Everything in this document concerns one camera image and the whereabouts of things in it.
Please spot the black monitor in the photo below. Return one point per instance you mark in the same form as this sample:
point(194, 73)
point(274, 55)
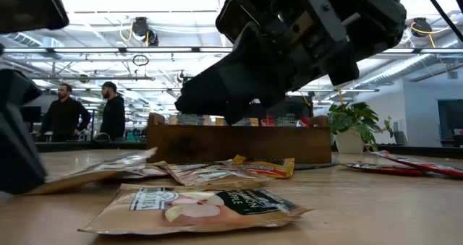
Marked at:
point(32, 115)

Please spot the potted green plant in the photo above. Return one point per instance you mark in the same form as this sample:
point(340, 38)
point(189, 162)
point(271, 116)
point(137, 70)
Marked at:
point(352, 120)

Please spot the person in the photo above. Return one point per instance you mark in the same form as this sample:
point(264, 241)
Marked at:
point(65, 118)
point(114, 118)

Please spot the dark wall screen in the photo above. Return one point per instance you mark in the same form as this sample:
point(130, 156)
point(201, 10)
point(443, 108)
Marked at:
point(450, 118)

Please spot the orange peach tea bag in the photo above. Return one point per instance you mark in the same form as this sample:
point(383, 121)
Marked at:
point(271, 167)
point(249, 122)

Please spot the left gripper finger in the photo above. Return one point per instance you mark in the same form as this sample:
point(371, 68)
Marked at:
point(18, 151)

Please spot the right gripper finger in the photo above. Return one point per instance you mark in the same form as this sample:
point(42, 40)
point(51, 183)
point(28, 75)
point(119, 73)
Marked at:
point(231, 86)

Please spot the wooden three-compartment tea box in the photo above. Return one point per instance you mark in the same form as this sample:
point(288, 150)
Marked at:
point(235, 144)

